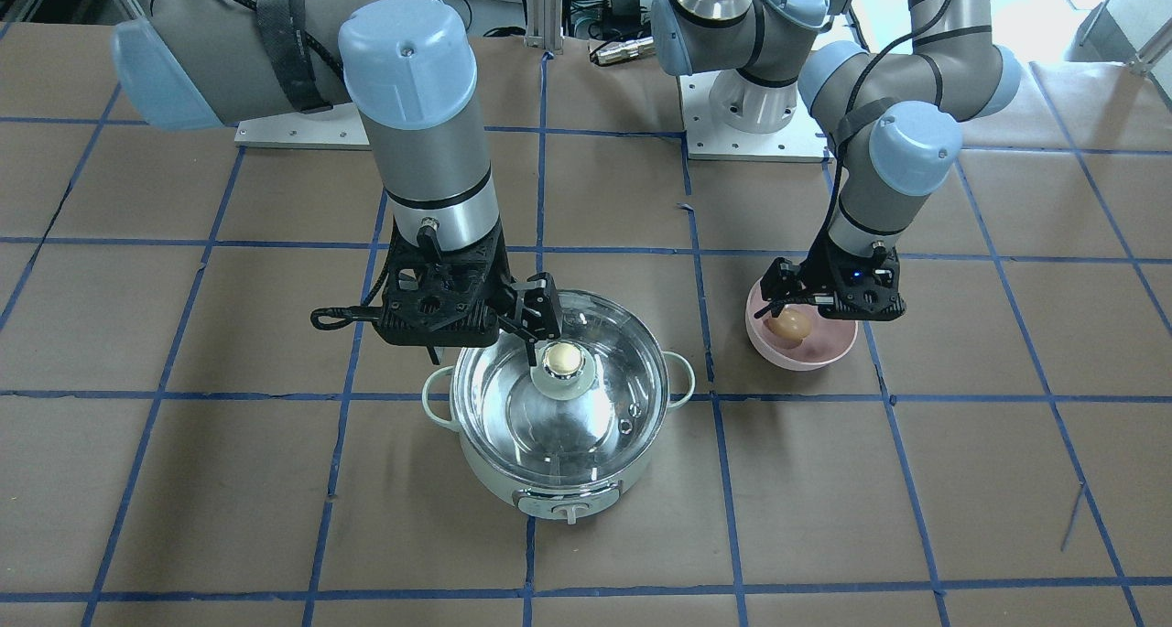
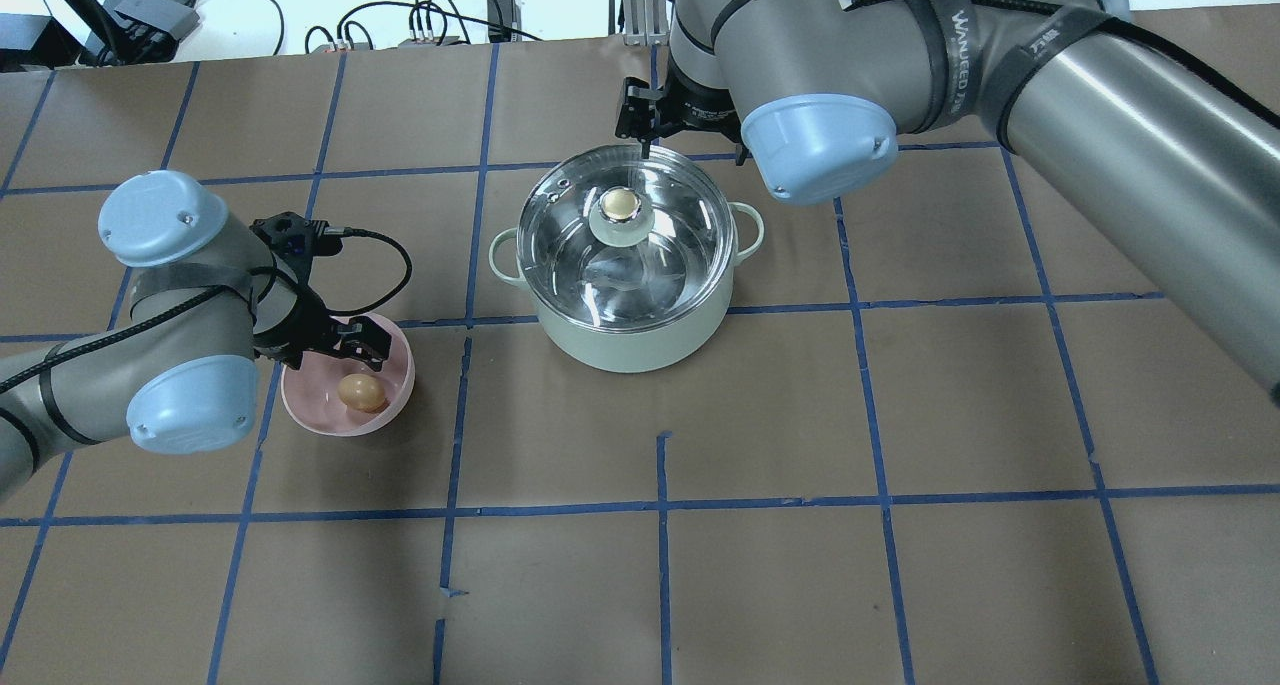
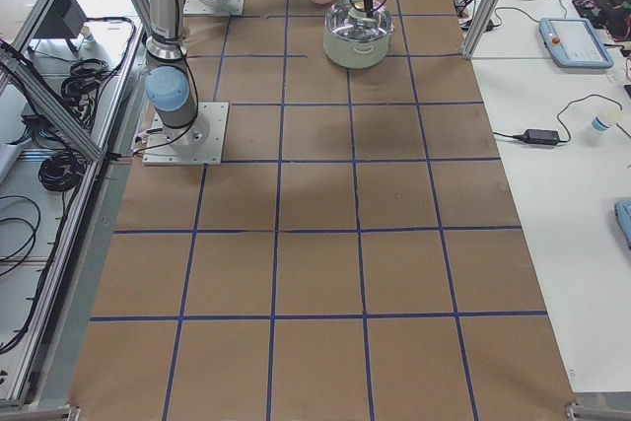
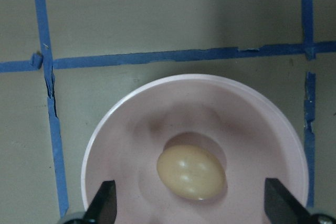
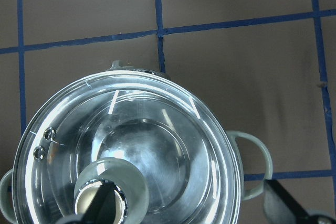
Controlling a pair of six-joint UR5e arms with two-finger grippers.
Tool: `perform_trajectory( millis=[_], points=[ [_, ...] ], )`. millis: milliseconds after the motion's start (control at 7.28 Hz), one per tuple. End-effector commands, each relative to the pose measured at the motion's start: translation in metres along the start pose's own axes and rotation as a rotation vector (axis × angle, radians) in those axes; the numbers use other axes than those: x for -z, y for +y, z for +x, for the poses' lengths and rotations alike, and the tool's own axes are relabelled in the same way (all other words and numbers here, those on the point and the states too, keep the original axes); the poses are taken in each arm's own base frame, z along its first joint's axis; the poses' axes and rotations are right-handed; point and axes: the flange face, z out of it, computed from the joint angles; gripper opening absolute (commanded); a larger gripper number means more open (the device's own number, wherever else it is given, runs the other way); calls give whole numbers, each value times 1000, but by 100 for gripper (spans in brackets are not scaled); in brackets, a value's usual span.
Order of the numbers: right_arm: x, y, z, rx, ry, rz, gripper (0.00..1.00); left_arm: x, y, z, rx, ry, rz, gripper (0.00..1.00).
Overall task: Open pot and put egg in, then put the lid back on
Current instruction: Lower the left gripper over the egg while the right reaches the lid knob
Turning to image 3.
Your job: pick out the pale green steel pot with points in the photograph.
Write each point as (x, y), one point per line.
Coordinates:
(353, 40)

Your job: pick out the blue teach pendant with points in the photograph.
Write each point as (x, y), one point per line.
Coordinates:
(622, 212)
(574, 43)

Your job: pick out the black power adapter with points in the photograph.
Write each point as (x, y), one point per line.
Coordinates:
(539, 137)

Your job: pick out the brown paper table mat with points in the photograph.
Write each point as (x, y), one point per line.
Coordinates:
(357, 255)

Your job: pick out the white paper cup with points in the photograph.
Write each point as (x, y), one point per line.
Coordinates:
(608, 117)

